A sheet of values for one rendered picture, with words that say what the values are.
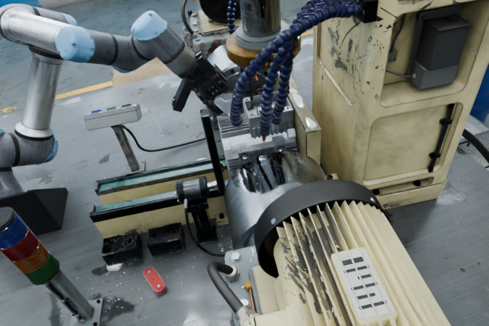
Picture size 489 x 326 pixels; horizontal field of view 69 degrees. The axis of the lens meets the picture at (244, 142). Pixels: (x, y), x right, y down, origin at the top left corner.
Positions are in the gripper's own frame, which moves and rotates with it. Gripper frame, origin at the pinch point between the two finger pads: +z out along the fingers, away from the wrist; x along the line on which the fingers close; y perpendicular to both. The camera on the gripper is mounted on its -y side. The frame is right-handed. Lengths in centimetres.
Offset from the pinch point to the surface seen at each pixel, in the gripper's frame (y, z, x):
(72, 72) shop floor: -181, 22, 281
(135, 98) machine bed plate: -49, 5, 68
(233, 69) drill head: 7.4, -2.9, 15.1
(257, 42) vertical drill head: 21.2, -18.3, -11.7
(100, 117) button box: -35.9, -18.0, 15.4
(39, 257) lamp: -38, -23, -38
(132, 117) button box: -28.2, -11.5, 14.7
